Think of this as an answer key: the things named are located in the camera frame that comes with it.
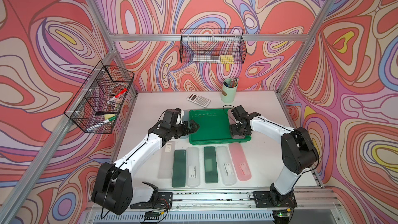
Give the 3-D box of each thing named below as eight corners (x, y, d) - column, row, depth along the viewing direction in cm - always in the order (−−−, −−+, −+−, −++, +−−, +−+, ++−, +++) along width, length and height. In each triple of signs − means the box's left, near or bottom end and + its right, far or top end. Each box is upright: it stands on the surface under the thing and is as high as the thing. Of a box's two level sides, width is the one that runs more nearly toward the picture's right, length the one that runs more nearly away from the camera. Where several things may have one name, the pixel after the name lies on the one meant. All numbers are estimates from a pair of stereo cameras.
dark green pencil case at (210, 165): (204, 183, 80) (204, 182, 79) (203, 147, 93) (203, 146, 91) (218, 183, 80) (218, 182, 79) (215, 147, 93) (216, 146, 91)
